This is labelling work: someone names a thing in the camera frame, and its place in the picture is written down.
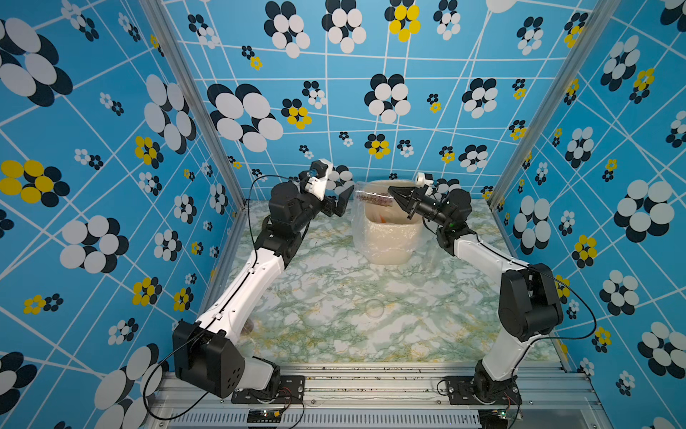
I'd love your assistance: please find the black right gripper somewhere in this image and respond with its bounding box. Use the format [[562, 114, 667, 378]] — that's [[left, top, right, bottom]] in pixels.
[[390, 188, 450, 232]]

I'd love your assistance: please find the clear jar with dried flowers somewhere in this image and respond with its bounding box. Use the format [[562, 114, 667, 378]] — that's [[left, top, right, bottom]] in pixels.
[[355, 191, 395, 207]]

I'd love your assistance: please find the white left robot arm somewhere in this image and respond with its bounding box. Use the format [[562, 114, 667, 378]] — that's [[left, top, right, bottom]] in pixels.
[[173, 180, 354, 399]]

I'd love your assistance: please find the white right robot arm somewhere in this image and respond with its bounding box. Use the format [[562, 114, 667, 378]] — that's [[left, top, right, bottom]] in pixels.
[[389, 186, 564, 403]]

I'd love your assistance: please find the clear plastic bin liner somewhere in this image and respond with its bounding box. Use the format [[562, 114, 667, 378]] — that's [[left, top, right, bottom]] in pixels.
[[352, 181, 438, 265]]

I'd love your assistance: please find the cream plastic trash bin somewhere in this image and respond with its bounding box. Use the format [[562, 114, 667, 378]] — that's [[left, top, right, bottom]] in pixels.
[[363, 179, 424, 265]]

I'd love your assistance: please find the right green circuit board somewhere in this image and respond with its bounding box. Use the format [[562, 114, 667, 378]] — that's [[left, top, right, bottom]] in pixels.
[[479, 410, 516, 429]]

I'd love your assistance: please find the green circuit board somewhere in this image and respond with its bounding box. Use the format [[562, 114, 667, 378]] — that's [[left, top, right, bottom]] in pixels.
[[247, 409, 283, 425], [479, 410, 516, 429]]

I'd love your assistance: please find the left green circuit board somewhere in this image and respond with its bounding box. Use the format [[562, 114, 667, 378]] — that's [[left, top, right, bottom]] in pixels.
[[247, 409, 283, 425]]

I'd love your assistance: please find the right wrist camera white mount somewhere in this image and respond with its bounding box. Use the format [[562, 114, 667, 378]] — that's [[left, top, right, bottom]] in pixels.
[[416, 173, 434, 188]]

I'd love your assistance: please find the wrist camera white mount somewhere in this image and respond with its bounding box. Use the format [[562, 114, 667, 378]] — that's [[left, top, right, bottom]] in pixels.
[[416, 173, 434, 188], [298, 159, 333, 201]]

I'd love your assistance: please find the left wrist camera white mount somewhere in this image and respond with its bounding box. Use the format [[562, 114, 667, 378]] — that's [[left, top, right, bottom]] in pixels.
[[298, 159, 333, 201]]

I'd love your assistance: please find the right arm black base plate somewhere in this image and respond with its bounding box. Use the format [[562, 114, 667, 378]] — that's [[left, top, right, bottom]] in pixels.
[[445, 376, 523, 407]]

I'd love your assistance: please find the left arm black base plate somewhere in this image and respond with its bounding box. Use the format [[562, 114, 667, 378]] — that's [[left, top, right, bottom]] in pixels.
[[230, 375, 305, 405]]

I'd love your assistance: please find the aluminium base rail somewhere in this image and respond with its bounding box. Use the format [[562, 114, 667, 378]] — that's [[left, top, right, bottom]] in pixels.
[[144, 362, 611, 428]]

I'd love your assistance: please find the aluminium frame post left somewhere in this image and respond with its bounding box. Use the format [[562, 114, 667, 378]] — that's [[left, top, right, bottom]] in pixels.
[[140, 0, 246, 213]]

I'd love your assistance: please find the aluminium frame post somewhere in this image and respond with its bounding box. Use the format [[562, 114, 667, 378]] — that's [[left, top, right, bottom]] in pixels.
[[140, 0, 246, 213], [489, 0, 621, 213]]

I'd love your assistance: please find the aluminium frame post right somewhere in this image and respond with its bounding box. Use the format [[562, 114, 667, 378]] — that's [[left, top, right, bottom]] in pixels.
[[489, 0, 621, 213]]

